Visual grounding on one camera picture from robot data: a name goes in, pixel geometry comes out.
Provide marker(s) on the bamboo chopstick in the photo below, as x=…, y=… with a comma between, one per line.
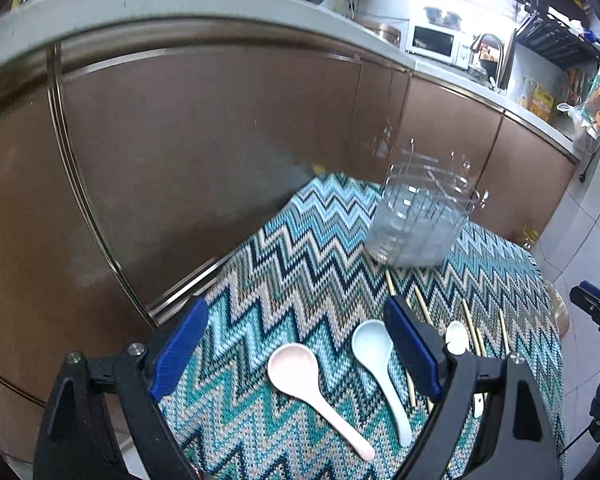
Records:
x=409, y=380
x=506, y=344
x=423, y=305
x=471, y=328

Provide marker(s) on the wire utensil holder basket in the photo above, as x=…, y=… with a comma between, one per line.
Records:
x=425, y=203

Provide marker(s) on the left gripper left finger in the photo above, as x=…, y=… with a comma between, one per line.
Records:
x=76, y=439

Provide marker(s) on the copper rice cooker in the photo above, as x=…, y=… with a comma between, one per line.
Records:
x=383, y=30

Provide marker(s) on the steel bowl on microwave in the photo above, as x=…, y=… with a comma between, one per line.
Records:
x=442, y=18

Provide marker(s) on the trash bin with bag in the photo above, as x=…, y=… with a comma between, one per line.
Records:
x=560, y=310

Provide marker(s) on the pink ceramic spoon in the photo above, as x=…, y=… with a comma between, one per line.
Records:
x=293, y=370

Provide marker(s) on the zigzag patterned cloth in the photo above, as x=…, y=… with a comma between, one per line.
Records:
x=305, y=277

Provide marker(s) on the light blue ceramic spoon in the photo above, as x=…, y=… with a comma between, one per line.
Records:
x=372, y=347

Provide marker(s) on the chrome sink faucet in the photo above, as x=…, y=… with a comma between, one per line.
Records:
x=493, y=56

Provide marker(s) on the white ceramic spoon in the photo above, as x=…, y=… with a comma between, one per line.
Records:
x=457, y=340

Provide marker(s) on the white microwave oven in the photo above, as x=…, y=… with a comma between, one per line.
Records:
x=442, y=44

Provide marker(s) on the yellow oil jug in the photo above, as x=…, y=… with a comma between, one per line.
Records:
x=541, y=103

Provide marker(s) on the cooking oil bottle on floor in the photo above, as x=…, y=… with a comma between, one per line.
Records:
x=529, y=238

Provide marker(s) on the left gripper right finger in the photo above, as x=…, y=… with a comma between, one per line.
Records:
x=514, y=440

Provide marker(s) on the black wall dish rack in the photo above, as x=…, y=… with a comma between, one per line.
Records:
x=557, y=30

